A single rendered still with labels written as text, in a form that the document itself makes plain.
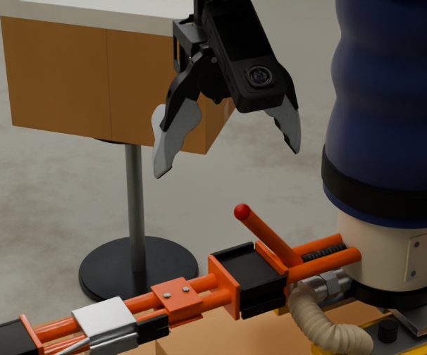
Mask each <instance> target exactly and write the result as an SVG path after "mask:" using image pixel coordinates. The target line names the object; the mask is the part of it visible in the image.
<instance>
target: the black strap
mask: <svg viewBox="0 0 427 355"><path fill-rule="evenodd" d="M321 177H322V180H323V183H324V185H325V186H326V187H327V189H328V190H329V191H330V192H331V193H332V194H333V195H334V196H335V197H337V198H338V199H339V200H340V201H342V202H343V203H345V204H347V205H349V206H351V207H352V208H355V209H358V210H360V211H363V212H365V213H370V214H372V215H375V216H381V217H385V218H394V219H402V220H420V219H427V191H421V192H408V191H401V190H394V189H385V188H380V187H374V186H371V185H368V184H366V183H363V182H360V181H358V180H355V179H354V178H351V177H349V176H346V175H344V174H343V173H341V172H340V171H339V170H338V169H337V168H336V167H335V166H334V165H333V164H332V163H331V162H330V161H329V159H328V157H327V155H326V143H325V144H324V145H323V150H322V162H321Z"/></svg>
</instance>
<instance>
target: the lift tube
mask: <svg viewBox="0 0 427 355"><path fill-rule="evenodd" d="M335 9H336V15H337V18H338V23H339V26H340V30H341V38H340V41H339V43H338V45H337V48H336V50H335V53H334V55H333V60H332V62H331V67H330V73H331V77H332V81H333V85H334V88H335V93H336V100H335V104H334V106H333V110H332V112H331V115H330V120H329V122H328V127H327V131H326V155H327V157H328V159H329V161H330V162H331V163H332V164H333V165H334V166H335V167H336V168H337V169H338V170H339V171H340V172H341V173H343V174H344V175H346V176H349V177H351V178H354V179H355V180H358V181H360V182H363V183H366V184H368V185H371V186H374V187H380V188H385V189H394V190H401V191H408V192H421V191H427V0H335ZM323 190H324V192H325V194H326V196H327V197H328V199H329V200H330V201H331V202H332V204H333V205H335V206H336V207H337V208H339V209H340V210H341V211H343V212H345V213H346V214H348V215H349V216H352V217H354V218H356V219H359V220H362V221H364V222H367V223H371V224H374V225H379V226H383V227H389V228H401V229H421V228H427V219H420V220H402V219H394V218H385V217H381V216H375V215H372V214H370V213H365V212H363V211H360V210H358V209H355V208H352V207H351V206H349V205H347V204H345V203H343V202H342V201H340V200H339V199H338V198H337V197H335V196H334V195H333V194H332V193H331V192H330V191H329V190H328V189H327V187H326V186H325V185H324V183H323Z"/></svg>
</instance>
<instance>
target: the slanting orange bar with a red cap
mask: <svg viewBox="0 0 427 355"><path fill-rule="evenodd" d="M234 216H235V217H236V218H237V219H238V220H239V221H241V222H242V223H243V224H244V225H245V226H246V227H247V228H248V229H249V230H250V231H251V232H252V233H254V234H255V235H256V236H257V237H258V238H259V239H260V240H261V241H262V242H263V243H264V244H265V245H266V246H267V247H268V248H269V249H270V250H271V251H272V252H273V253H274V254H275V255H276V256H278V257H279V258H280V259H281V260H282V261H283V262H284V263H285V264H286V265H287V266H288V267H289V268H290V267H293V266H296V265H299V264H302V263H303V259H302V258H301V257H300V256H299V255H298V254H297V253H296V252H295V251H293V250H292V249H291V248H290V247H289V246H288V245H287V244H286V243H285V242H284V241H283V240H282V239H281V238H280V237H279V236H278V235H277V234H276V233H275V232H274V231H273V230H272V229H271V228H270V227H269V226H267V224H265V222H263V221H262V219H260V217H258V215H257V214H255V212H253V210H251V209H250V207H249V206H248V205H247V204H238V205H237V206H236V207H235V209H234Z"/></svg>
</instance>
